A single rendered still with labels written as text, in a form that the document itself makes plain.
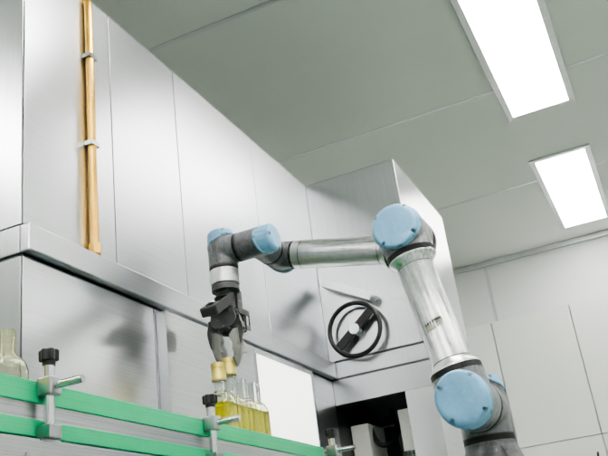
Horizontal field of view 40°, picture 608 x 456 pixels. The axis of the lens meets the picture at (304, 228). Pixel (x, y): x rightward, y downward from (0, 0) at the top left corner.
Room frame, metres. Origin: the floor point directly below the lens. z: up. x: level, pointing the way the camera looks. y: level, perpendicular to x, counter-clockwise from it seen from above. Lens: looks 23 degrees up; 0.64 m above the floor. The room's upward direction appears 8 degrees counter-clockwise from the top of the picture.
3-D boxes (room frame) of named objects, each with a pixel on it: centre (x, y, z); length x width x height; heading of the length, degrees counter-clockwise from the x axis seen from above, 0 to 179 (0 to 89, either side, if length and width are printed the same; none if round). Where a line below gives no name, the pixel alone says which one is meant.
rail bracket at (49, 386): (1.17, 0.37, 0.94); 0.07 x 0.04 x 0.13; 68
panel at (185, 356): (2.40, 0.22, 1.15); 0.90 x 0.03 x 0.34; 158
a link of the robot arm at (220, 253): (2.03, 0.22, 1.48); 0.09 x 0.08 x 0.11; 68
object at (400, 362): (3.31, -0.33, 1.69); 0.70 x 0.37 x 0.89; 158
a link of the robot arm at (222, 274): (2.03, 0.22, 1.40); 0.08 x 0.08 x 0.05
